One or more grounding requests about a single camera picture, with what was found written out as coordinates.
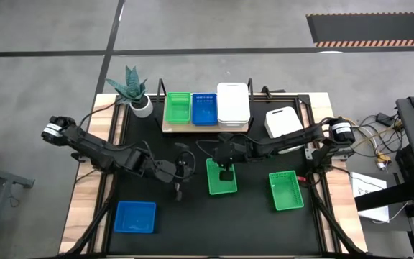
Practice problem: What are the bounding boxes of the blue plastic basket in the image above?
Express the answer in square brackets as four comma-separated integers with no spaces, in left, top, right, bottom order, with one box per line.
[113,200,157,234]
[191,93,219,127]

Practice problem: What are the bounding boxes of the black power adapter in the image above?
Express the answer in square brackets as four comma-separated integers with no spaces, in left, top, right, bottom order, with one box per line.
[375,112,395,127]

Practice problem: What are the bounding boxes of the yellow white connector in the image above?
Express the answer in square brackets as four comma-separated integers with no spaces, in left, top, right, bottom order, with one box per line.
[374,151,392,171]

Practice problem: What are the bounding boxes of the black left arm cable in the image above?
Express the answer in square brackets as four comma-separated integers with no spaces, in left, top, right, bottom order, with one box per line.
[79,104,198,180]

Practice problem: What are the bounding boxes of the black table mat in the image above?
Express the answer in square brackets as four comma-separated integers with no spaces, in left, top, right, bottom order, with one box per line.
[108,99,325,255]

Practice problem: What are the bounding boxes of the green plastic basket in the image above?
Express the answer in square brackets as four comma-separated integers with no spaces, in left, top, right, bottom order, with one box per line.
[268,170,305,212]
[206,158,239,196]
[165,91,193,125]

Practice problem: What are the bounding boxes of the white round plant pot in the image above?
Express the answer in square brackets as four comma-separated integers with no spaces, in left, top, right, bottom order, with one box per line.
[129,94,155,119]

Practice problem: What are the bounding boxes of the black hazard-striped floor mat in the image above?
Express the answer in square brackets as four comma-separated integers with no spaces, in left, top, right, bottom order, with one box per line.
[306,12,414,49]

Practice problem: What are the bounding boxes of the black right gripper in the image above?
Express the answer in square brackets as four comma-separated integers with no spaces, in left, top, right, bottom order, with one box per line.
[213,133,251,182]

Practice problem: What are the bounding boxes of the green snake plant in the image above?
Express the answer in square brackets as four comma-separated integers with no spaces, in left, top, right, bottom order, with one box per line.
[105,65,149,106]

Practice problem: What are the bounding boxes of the small black camera mount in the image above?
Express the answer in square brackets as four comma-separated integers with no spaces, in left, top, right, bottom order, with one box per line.
[260,85,287,95]

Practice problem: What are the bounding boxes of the black metal bar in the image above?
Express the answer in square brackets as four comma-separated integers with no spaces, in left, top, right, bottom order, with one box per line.
[354,181,414,212]

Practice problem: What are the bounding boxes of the white cardboard box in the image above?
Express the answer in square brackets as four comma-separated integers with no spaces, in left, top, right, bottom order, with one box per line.
[349,171,391,224]

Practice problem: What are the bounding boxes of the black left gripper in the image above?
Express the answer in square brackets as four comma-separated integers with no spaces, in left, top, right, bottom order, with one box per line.
[149,142,192,202]

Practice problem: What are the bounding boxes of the light wooden shelf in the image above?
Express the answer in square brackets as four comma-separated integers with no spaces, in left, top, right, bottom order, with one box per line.
[155,77,257,135]

